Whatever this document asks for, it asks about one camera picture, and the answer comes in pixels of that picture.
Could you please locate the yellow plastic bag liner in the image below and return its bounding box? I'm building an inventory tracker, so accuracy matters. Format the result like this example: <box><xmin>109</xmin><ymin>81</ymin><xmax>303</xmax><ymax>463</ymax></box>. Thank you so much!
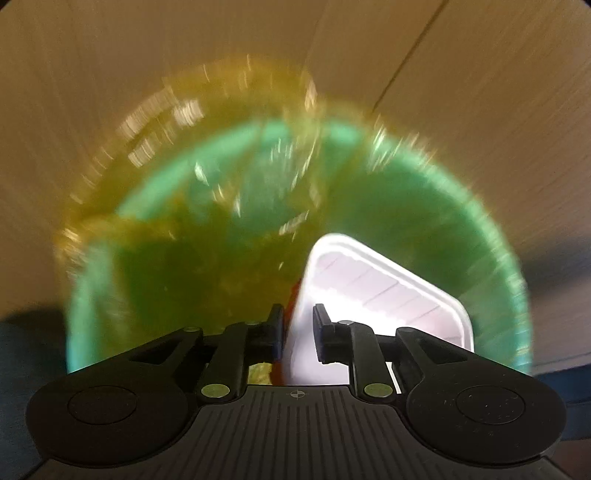
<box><xmin>53</xmin><ymin>54</ymin><xmax>490</xmax><ymax>387</ymax></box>

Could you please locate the white foam tray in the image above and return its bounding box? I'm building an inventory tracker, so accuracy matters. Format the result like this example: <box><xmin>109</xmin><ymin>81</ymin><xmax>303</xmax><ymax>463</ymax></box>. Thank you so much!
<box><xmin>281</xmin><ymin>233</ymin><xmax>476</xmax><ymax>387</ymax></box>

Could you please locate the green plastic bin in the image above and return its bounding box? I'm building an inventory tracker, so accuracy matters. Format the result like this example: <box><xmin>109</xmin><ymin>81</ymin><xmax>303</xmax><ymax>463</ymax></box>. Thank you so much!
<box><xmin>65</xmin><ymin>111</ymin><xmax>534</xmax><ymax>387</ymax></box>

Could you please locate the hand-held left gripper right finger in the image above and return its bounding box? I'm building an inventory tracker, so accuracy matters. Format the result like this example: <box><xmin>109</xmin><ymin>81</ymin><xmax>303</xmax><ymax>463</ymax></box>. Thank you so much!
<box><xmin>312</xmin><ymin>303</ymin><xmax>468</xmax><ymax>400</ymax></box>

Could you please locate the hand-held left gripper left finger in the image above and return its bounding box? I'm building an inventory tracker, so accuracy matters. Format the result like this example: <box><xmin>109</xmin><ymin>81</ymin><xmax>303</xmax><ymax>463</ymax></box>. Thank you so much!
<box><xmin>124</xmin><ymin>303</ymin><xmax>285</xmax><ymax>403</ymax></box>

